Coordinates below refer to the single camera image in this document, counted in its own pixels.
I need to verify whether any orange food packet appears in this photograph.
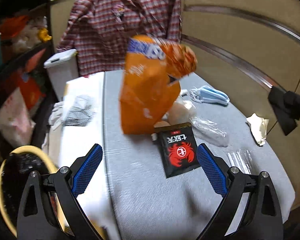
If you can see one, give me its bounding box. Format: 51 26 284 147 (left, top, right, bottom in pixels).
17 47 47 108

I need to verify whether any pale beige round wrapper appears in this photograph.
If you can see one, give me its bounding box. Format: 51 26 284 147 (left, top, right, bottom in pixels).
155 99 197 128

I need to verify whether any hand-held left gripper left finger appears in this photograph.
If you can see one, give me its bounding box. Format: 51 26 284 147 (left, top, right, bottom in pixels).
16 144 103 240

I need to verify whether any yellow trash can black liner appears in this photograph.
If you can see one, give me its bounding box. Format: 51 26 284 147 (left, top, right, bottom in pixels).
0 145 59 238

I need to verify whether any clear wrapper with white sticks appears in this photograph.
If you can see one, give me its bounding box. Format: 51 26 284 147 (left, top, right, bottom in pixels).
226 149 253 174

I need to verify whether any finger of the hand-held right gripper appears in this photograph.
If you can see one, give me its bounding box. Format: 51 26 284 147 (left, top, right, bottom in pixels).
268 85 300 136

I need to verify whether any white rice sack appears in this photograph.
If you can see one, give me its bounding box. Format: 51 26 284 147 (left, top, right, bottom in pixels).
0 87 35 148

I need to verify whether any white rag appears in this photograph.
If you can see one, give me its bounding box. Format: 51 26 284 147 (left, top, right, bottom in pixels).
48 101 65 130

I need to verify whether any crumpled cream tissue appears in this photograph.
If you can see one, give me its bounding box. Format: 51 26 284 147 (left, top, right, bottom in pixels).
246 113 269 147

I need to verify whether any blue face mask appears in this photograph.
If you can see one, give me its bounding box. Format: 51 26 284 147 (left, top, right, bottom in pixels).
190 85 230 106

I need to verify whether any red plaid shirt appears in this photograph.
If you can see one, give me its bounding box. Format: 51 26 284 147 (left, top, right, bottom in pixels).
57 0 183 77

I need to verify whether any black white striped cloth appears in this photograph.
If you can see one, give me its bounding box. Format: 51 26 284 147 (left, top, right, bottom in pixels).
61 95 98 127

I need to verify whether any black shelf rack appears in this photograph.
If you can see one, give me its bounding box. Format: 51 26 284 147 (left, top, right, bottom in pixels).
0 0 55 155

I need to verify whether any grey table cover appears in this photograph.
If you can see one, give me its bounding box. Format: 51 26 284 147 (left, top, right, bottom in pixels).
102 69 296 240

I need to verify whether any orange snack bag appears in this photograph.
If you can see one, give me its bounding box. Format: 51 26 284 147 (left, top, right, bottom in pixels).
118 34 198 135

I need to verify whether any white plastic bags bundle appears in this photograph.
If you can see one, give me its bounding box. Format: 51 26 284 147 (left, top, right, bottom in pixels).
12 17 46 50

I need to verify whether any white pedal bin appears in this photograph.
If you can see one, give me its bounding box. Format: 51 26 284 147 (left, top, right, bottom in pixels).
44 49 79 103

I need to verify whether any white table cover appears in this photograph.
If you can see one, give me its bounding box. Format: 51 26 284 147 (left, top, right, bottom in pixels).
43 76 120 240

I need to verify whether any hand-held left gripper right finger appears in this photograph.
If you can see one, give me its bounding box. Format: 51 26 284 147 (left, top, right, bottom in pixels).
197 143 284 240

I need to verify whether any orange plastic bag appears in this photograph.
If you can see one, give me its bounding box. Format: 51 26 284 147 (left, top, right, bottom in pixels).
0 15 30 39

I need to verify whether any yellow snack packet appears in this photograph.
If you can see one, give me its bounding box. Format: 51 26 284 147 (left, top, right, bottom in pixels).
38 27 52 42

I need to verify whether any black packet with red crab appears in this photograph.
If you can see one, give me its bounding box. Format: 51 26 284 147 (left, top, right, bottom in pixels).
154 122 202 178

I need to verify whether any clear plastic bag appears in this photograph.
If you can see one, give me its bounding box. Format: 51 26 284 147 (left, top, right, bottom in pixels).
190 116 229 147

